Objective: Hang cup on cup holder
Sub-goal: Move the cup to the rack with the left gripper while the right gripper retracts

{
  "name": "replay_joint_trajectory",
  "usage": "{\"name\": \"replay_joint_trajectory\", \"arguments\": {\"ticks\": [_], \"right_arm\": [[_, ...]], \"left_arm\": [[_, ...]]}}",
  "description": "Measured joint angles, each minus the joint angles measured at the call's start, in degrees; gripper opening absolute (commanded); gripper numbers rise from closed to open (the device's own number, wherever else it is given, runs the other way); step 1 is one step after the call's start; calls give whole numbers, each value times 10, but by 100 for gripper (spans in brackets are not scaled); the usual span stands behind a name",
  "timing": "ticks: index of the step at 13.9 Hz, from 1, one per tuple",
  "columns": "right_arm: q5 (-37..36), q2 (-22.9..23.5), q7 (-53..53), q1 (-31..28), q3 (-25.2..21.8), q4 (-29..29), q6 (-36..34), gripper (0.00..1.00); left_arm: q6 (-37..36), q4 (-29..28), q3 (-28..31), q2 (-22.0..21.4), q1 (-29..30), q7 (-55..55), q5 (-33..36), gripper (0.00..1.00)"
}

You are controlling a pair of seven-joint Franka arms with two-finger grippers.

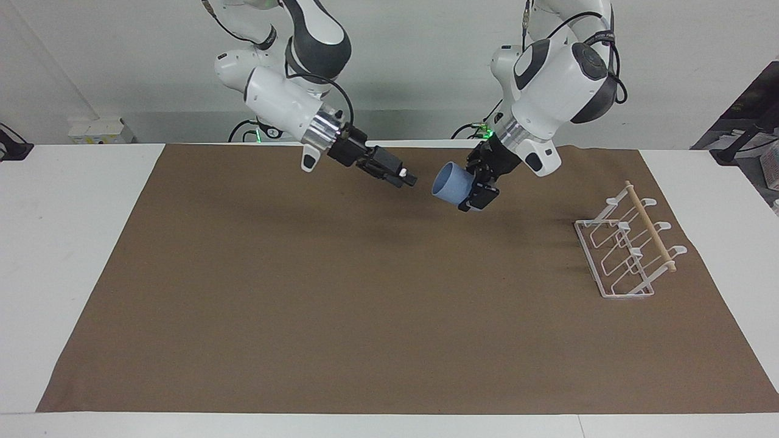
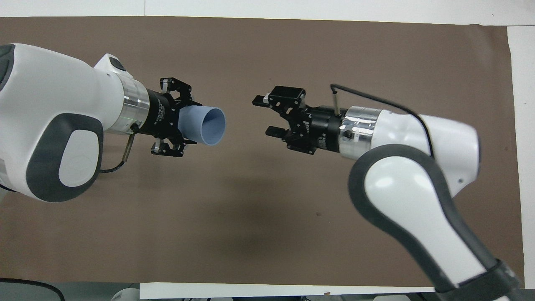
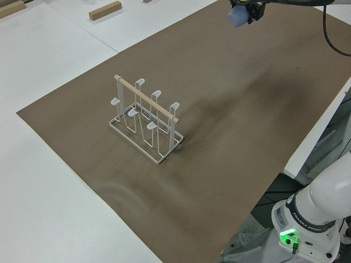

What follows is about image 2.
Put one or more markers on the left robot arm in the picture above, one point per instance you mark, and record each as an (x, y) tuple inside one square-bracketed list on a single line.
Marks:
[(50, 96)]

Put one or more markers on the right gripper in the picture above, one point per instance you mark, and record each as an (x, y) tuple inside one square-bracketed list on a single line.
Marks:
[(324, 127)]

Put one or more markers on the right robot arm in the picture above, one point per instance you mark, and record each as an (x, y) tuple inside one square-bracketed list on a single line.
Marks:
[(409, 196)]

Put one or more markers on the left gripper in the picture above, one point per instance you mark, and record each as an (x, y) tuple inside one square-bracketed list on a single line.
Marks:
[(161, 115)]

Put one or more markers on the light blue cup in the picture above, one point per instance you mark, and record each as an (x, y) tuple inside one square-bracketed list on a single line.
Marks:
[(198, 125)]

